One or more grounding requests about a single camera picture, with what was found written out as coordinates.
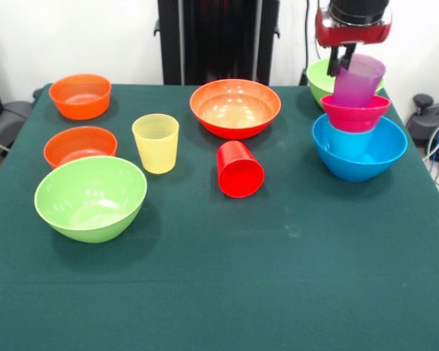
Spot green bowl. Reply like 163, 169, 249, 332
306, 58, 386, 110
34, 156, 149, 244

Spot small orange bowl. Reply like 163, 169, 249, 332
48, 73, 113, 121
42, 126, 119, 170

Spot blue bowl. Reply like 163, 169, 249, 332
311, 113, 408, 183

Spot large orange bowl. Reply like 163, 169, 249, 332
189, 78, 282, 140

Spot pink bowl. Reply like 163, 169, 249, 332
320, 94, 392, 134

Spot blue cup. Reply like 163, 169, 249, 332
327, 122, 375, 157

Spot purple cup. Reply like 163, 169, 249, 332
331, 53, 387, 109

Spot red cup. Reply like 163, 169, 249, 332
216, 140, 266, 199

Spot dark green table cloth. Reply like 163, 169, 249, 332
0, 83, 439, 351

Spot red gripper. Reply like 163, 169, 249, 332
314, 7, 394, 78

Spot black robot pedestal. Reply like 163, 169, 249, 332
154, 0, 281, 87

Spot yellow cup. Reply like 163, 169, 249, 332
131, 113, 180, 175

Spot gray chair base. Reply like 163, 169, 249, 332
0, 100, 33, 151

